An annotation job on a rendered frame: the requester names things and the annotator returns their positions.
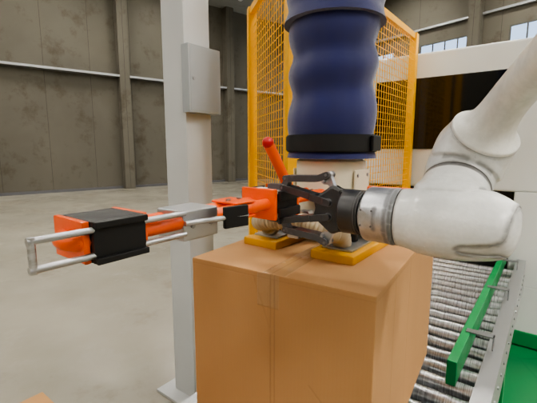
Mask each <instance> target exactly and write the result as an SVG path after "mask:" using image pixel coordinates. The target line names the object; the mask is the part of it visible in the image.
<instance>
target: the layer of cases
mask: <svg viewBox="0 0 537 403"><path fill-rule="evenodd" d="M20 403H53V402H52V401H51V400H50V399H49V398H48V397H47V396H46V395H45V394H44V393H43V392H41V393H39V394H37V395H35V396H33V397H30V398H28V399H26V400H24V401H22V402H20Z"/></svg>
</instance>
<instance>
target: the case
mask: <svg viewBox="0 0 537 403"><path fill-rule="evenodd" d="M320 245H321V244H320V243H318V242H317V241H313V240H310V239H307V238H306V239H304V240H301V241H298V242H295V243H293V244H291V245H287V246H285V247H282V248H280V249H269V248H265V247H260V246H256V245H250V244H245V240H244V239H243V240H240V241H237V242H234V243H232V244H229V245H226V246H223V247H221V248H218V249H215V250H212V251H209V252H207V253H203V254H201V255H198V256H196V257H193V296H194V322H195V348H196V375H197V403H408V401H409V399H410V396H411V394H412V390H413V388H414V386H415V383H416V380H417V377H418V375H419V373H420V369H421V367H422V364H423V362H424V358H425V356H426V354H427V347H428V324H429V312H430V300H431V288H432V265H433V257H429V256H426V255H423V254H420V253H415V252H413V251H411V250H409V249H406V248H404V247H401V246H397V245H386V246H385V247H384V248H382V249H380V250H378V251H376V252H375V253H373V254H372V255H370V256H368V257H366V258H365V259H364V260H362V261H360V262H358V263H356V264H355V265H345V264H341V263H337V262H333V261H326V260H322V259H318V258H314V257H311V250H312V249H314V248H316V247H317V246H320Z"/></svg>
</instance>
